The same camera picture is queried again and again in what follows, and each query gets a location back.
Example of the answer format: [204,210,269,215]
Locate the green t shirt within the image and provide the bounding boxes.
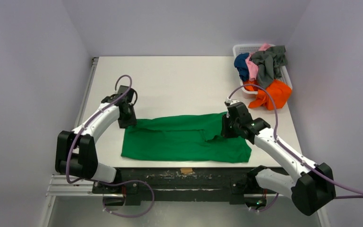
[121,113,252,163]

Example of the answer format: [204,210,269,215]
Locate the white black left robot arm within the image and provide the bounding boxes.
[55,86,138,193]

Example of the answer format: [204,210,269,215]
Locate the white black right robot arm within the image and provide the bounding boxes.
[221,100,336,216]

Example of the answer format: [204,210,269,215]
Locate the orange t shirt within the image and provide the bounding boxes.
[243,79,292,110]

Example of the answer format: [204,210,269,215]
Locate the pink t shirt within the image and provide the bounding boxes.
[245,43,271,81]

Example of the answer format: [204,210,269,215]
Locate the tan tape piece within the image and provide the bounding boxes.
[180,168,194,175]

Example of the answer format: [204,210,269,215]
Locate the blue t shirt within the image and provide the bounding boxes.
[234,53,250,82]

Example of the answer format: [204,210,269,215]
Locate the white plastic laundry basket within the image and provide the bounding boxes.
[232,44,293,99]

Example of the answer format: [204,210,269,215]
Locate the grey t shirt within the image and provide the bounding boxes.
[251,45,288,88]

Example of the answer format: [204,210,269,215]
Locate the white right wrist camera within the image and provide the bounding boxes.
[224,97,240,108]

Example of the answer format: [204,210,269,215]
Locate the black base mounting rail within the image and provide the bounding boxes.
[92,166,276,205]

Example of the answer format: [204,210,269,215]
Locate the aluminium frame rail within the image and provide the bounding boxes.
[46,175,93,196]

